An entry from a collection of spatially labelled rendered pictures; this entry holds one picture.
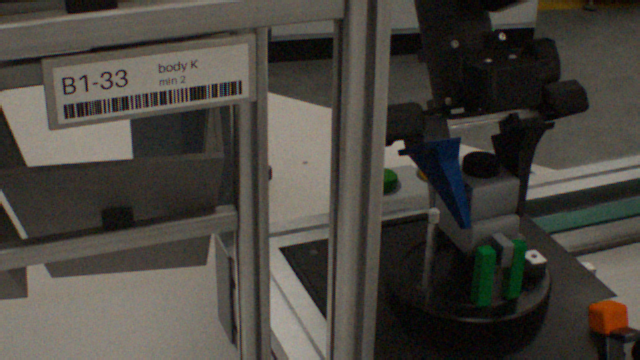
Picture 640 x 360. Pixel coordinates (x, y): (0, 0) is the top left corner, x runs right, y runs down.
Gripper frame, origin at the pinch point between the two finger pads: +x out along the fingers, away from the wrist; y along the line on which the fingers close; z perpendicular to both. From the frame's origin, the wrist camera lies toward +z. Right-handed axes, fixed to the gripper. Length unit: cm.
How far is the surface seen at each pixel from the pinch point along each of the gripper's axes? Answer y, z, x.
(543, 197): 16.6, -18.5, 2.9
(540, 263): 5.0, -2.1, 7.6
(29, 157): -31, -65, -14
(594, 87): 197, -255, -29
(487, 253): -1.7, 1.5, 5.6
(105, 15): -31.2, 29.8, -8.9
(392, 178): 2.5, -23.6, -1.8
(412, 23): 140, -293, -70
